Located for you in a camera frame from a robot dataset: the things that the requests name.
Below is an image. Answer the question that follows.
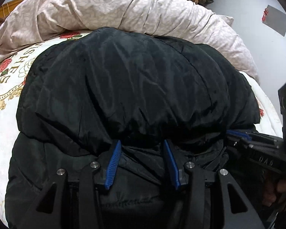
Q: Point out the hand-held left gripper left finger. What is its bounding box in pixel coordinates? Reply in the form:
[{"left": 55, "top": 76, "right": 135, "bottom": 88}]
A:
[{"left": 29, "top": 140, "right": 122, "bottom": 229}]

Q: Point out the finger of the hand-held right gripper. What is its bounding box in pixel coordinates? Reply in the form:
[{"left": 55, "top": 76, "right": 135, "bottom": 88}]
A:
[
  {"left": 249, "top": 132, "right": 284, "bottom": 146},
  {"left": 226, "top": 129, "right": 253, "bottom": 146}
]

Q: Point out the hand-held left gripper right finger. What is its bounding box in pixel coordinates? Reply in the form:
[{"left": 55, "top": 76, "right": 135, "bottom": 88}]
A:
[{"left": 163, "top": 140, "right": 265, "bottom": 229}]

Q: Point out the black puffer jacket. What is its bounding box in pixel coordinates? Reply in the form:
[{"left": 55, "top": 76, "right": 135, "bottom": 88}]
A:
[{"left": 5, "top": 27, "right": 261, "bottom": 229}]

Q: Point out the person's right hand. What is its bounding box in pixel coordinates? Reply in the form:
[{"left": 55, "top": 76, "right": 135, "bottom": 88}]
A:
[{"left": 262, "top": 172, "right": 286, "bottom": 208}]

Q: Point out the rose print bed sheet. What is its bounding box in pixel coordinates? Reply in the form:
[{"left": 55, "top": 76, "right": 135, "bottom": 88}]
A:
[{"left": 0, "top": 30, "right": 284, "bottom": 229}]

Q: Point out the pale pink duvet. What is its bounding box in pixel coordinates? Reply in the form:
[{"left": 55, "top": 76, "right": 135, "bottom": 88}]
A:
[{"left": 0, "top": 0, "right": 260, "bottom": 81}]

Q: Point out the wooden headboard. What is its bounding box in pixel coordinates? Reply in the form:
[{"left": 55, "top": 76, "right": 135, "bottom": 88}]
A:
[{"left": 0, "top": 0, "right": 30, "bottom": 17}]

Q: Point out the grey wall board red tassel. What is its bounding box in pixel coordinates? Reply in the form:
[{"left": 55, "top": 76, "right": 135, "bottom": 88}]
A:
[{"left": 261, "top": 4, "right": 286, "bottom": 37}]

